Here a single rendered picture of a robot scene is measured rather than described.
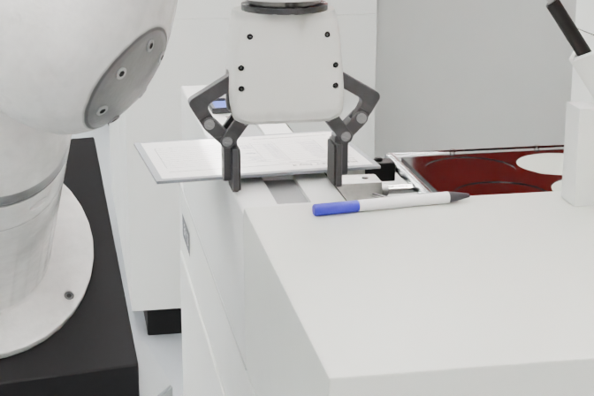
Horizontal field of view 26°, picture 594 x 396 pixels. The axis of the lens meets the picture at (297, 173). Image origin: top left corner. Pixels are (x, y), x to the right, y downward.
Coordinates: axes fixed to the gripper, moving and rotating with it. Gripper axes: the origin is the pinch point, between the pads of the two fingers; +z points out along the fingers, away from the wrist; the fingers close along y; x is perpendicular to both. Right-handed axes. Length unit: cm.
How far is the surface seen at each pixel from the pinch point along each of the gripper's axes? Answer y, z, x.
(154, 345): -1, 97, -195
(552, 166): -35.1, 7.2, -24.1
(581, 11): -58, -3, -72
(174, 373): -4, 97, -176
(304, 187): -1.8, 1.2, 0.2
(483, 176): -26.2, 7.3, -21.7
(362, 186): -11.7, 6.9, -18.5
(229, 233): 4.7, 6.1, -2.7
